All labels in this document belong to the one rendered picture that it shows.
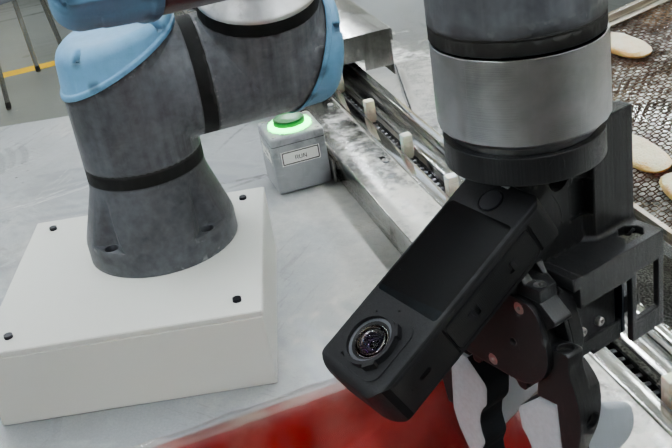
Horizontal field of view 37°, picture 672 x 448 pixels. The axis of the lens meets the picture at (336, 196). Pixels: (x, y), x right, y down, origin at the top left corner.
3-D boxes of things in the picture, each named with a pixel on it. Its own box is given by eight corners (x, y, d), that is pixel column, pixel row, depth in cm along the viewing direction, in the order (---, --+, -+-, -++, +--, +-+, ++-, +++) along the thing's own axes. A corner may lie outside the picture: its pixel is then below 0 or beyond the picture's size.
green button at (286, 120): (271, 127, 129) (268, 116, 128) (301, 120, 130) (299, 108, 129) (279, 138, 125) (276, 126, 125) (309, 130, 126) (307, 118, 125)
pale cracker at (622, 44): (587, 44, 131) (585, 36, 130) (611, 32, 132) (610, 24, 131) (634, 63, 122) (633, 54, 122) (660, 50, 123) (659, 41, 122)
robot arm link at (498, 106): (519, 74, 38) (383, 39, 44) (526, 183, 40) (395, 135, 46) (648, 19, 42) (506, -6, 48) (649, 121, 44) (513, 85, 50)
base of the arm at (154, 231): (87, 291, 96) (58, 199, 92) (95, 221, 110) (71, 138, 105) (243, 258, 97) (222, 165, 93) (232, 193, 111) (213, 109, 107)
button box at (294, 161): (268, 197, 135) (253, 120, 130) (324, 181, 137) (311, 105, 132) (284, 222, 128) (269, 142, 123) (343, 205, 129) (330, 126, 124)
